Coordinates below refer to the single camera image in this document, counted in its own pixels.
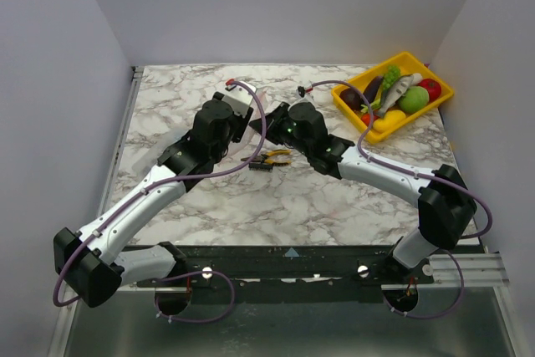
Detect grey toy fish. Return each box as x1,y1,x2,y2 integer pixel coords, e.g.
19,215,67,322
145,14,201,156
374,74,414,117

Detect dark red toy beet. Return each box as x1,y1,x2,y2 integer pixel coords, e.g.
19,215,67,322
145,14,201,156
339,88,362,111

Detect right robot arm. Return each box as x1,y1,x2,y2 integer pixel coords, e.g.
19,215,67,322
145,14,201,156
249,102,476,283

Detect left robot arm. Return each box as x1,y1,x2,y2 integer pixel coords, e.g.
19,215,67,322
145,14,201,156
53,86,259,308

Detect yellow plastic tray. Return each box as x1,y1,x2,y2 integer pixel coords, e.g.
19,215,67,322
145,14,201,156
331,52,455,144

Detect red toy chili pepper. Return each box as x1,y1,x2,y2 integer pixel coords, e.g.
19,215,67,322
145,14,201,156
360,114,370,126

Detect green toy grapes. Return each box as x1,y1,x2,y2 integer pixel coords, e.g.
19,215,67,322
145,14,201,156
382,64,401,89

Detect yellow handled pliers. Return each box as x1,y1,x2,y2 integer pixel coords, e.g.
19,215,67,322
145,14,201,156
251,149,292,166

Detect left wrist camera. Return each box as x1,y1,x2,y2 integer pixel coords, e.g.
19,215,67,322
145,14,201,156
222,86,253,117

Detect yellow toy mango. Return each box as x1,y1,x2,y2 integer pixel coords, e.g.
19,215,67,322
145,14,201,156
373,110,406,133

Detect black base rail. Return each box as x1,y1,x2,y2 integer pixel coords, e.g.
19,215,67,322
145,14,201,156
136,245,433,304

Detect toy green onion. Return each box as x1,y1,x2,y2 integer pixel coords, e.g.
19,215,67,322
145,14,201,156
370,73,422,110

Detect clear plastic box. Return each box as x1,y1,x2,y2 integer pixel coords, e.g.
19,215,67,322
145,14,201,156
132,127,187,179

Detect green toy cabbage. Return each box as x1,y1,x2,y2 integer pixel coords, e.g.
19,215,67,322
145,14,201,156
397,86,430,115

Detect purple toy eggplant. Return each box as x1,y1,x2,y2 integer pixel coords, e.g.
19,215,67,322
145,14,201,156
363,75,384,104

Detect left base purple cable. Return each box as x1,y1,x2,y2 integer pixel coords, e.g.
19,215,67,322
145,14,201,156
154,269,237,325

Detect red toy tomato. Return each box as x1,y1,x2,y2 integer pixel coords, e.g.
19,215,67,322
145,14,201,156
418,79,442,103

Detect black comb piece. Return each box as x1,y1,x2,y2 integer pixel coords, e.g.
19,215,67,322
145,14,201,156
248,162,273,172

